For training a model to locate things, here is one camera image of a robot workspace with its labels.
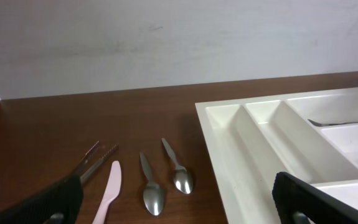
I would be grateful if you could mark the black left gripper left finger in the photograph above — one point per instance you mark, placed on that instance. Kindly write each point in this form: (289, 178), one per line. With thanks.
(65, 197)

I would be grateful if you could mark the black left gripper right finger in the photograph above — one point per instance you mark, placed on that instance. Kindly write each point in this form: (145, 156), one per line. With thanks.
(298, 202)

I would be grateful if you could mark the steel kitchen tongs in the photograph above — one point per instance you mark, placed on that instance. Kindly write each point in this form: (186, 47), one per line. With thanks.
(84, 170)

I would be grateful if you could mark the pink plastic knife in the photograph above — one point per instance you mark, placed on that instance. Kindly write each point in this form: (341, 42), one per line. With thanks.
(111, 192)

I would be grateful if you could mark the white plastic cutlery tray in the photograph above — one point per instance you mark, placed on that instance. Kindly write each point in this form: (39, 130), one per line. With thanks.
(250, 140)

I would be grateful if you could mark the small steel teaspoon left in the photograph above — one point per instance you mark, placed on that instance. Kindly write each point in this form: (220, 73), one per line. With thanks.
(153, 194)

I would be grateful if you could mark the small steel teaspoon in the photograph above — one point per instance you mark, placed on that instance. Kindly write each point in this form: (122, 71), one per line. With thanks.
(153, 194)
(182, 177)

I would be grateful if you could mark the small steel teaspoon right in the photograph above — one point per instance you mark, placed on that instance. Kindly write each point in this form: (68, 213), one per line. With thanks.
(182, 177)

